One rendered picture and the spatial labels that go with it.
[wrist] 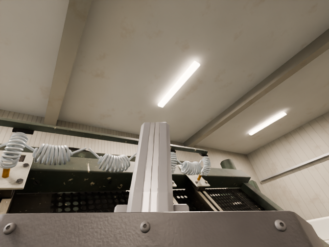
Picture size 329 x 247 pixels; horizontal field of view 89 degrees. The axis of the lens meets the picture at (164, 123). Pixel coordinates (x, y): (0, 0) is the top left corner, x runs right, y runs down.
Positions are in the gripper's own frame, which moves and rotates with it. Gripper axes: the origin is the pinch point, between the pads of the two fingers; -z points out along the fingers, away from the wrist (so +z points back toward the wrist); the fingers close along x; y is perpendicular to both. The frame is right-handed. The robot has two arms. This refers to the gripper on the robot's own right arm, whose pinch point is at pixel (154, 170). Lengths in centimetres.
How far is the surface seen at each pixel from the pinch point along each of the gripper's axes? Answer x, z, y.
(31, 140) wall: 240, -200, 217
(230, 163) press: -183, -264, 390
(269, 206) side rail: -69, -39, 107
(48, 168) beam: 41, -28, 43
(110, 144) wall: 125, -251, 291
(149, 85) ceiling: 27, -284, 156
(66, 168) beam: 36, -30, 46
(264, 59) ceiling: -196, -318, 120
